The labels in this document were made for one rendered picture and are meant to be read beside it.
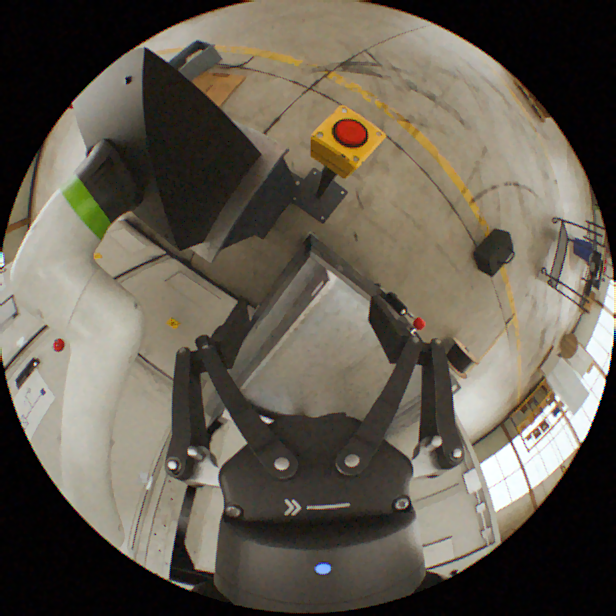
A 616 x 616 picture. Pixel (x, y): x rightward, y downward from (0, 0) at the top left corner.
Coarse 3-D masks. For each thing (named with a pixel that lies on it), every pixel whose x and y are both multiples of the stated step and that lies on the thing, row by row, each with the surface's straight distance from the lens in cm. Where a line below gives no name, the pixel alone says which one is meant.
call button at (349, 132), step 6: (342, 126) 29; (348, 126) 29; (354, 126) 29; (360, 126) 30; (336, 132) 29; (342, 132) 29; (348, 132) 29; (354, 132) 29; (360, 132) 29; (342, 138) 28; (348, 138) 28; (354, 138) 28; (360, 138) 29; (354, 144) 28
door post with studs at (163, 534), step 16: (208, 384) 86; (208, 416) 80; (176, 480) 74; (176, 496) 74; (160, 512) 75; (176, 512) 75; (160, 528) 76; (176, 528) 76; (160, 544) 78; (160, 560) 81
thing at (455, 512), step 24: (408, 432) 98; (408, 456) 95; (432, 480) 93; (456, 480) 93; (480, 480) 92; (432, 504) 93; (456, 504) 94; (480, 504) 93; (432, 528) 95; (456, 528) 96; (480, 528) 98; (432, 552) 96; (456, 552) 100; (480, 552) 100
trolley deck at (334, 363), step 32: (288, 288) 34; (352, 288) 35; (320, 320) 37; (352, 320) 38; (288, 352) 42; (320, 352) 42; (352, 352) 43; (384, 352) 46; (256, 384) 53; (288, 384) 50; (320, 384) 50; (352, 384) 52; (384, 384) 56; (416, 384) 63; (352, 416) 67
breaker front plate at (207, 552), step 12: (228, 432) 58; (228, 444) 57; (240, 444) 59; (228, 456) 57; (216, 492) 55; (216, 504) 55; (216, 516) 56; (204, 528) 56; (216, 528) 56; (204, 540) 57; (216, 540) 57; (204, 552) 58; (204, 564) 59
